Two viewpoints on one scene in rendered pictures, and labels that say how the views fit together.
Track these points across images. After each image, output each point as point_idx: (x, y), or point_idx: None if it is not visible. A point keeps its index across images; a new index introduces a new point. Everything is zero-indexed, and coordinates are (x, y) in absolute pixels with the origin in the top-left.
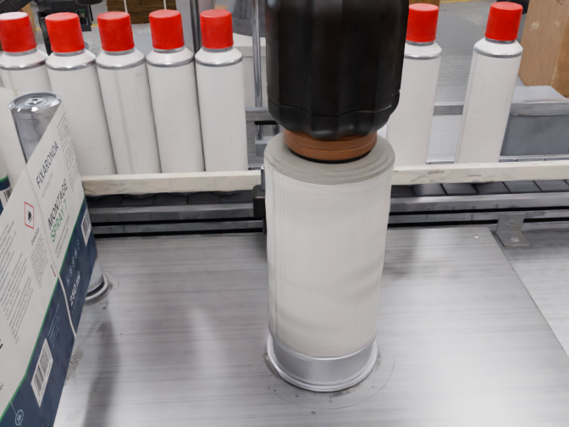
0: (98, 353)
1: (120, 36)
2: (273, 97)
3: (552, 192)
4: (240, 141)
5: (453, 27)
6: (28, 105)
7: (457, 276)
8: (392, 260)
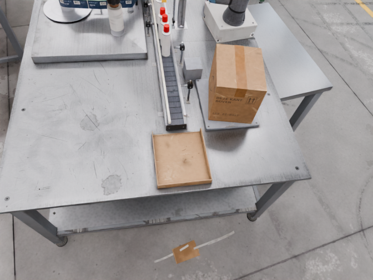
0: None
1: None
2: None
3: (159, 64)
4: (157, 15)
5: (306, 82)
6: None
7: (132, 46)
8: (136, 40)
